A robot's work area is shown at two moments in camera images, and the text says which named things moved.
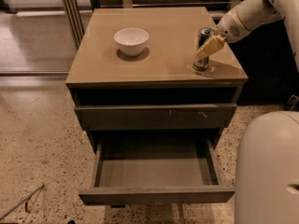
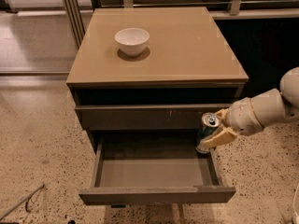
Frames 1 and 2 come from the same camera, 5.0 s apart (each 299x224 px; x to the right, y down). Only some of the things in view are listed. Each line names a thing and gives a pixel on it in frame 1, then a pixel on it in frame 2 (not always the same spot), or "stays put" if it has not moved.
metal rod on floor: x=23 y=201 stays put
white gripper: x=231 y=28 → x=244 y=117
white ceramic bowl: x=132 y=41 stays put
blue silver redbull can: x=199 y=63 → x=209 y=120
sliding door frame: x=69 y=1 stays put
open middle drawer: x=154 y=171 stays put
